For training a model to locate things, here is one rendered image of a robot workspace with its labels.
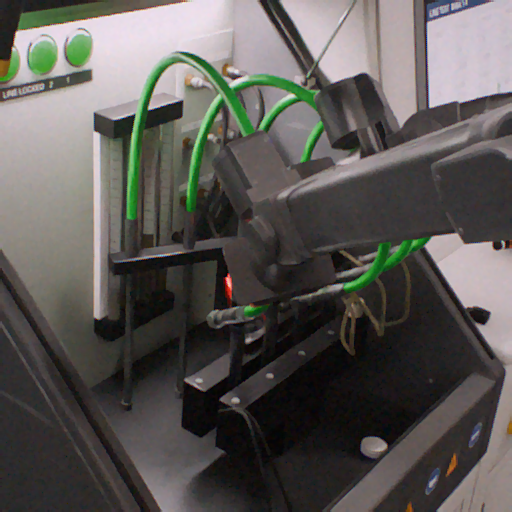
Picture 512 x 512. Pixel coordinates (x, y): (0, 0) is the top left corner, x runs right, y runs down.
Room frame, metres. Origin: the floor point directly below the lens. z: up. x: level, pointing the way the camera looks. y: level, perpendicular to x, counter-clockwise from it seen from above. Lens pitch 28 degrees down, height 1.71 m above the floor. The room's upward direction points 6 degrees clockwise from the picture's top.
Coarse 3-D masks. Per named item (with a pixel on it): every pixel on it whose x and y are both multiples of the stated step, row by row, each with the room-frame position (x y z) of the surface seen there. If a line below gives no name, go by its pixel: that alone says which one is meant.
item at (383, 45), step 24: (288, 0) 1.45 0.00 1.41; (312, 0) 1.43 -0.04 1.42; (336, 0) 1.41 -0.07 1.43; (360, 0) 1.38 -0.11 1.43; (384, 0) 1.42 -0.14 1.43; (408, 0) 1.48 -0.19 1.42; (288, 24) 1.45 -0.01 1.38; (312, 24) 1.43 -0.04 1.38; (336, 24) 1.40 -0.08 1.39; (360, 24) 1.38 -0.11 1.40; (384, 24) 1.41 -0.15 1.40; (408, 24) 1.47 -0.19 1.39; (312, 48) 1.42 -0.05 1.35; (336, 48) 1.40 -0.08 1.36; (360, 48) 1.38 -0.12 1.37; (384, 48) 1.40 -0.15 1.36; (408, 48) 1.46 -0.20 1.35; (336, 72) 1.40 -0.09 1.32; (384, 72) 1.40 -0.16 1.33; (408, 72) 1.46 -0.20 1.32; (408, 96) 1.45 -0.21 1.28; (432, 240) 1.47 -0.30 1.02; (456, 240) 1.55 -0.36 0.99; (504, 384) 1.20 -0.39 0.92; (504, 408) 1.22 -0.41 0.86; (504, 432) 1.24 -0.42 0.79; (504, 456) 1.27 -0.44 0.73; (504, 480) 1.31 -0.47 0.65; (480, 504) 1.21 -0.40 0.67; (504, 504) 1.34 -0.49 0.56
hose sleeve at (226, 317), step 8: (248, 304) 0.89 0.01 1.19; (216, 312) 0.94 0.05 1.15; (224, 312) 0.92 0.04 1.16; (232, 312) 0.90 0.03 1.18; (240, 312) 0.88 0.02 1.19; (216, 320) 0.93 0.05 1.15; (224, 320) 0.91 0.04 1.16; (232, 320) 0.90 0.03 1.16; (240, 320) 0.89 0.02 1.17; (248, 320) 0.88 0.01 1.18
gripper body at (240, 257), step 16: (240, 240) 0.81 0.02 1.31; (240, 256) 0.80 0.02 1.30; (240, 272) 0.79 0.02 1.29; (256, 272) 0.77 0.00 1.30; (320, 272) 0.80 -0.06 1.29; (240, 288) 0.78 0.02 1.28; (256, 288) 0.78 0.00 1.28; (272, 288) 0.78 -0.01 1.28; (288, 288) 0.78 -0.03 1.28; (304, 288) 0.78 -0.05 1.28; (240, 304) 0.77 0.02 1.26
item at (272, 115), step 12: (288, 96) 1.21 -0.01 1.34; (276, 108) 1.22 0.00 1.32; (264, 120) 1.23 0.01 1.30; (240, 228) 1.24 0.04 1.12; (408, 240) 1.09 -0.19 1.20; (396, 252) 1.10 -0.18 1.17; (408, 252) 1.09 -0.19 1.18; (396, 264) 1.10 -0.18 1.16; (336, 276) 1.14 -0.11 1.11; (348, 276) 1.13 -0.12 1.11; (360, 276) 1.12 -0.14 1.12
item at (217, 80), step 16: (160, 64) 1.08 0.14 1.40; (192, 64) 1.01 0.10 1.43; (208, 64) 0.99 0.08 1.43; (224, 80) 0.96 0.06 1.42; (144, 96) 1.12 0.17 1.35; (224, 96) 0.95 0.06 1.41; (144, 112) 1.13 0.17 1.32; (240, 112) 0.92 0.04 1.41; (240, 128) 0.91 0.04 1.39; (128, 176) 1.15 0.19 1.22; (128, 192) 1.15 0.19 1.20; (128, 208) 1.15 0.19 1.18; (128, 224) 1.15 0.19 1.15
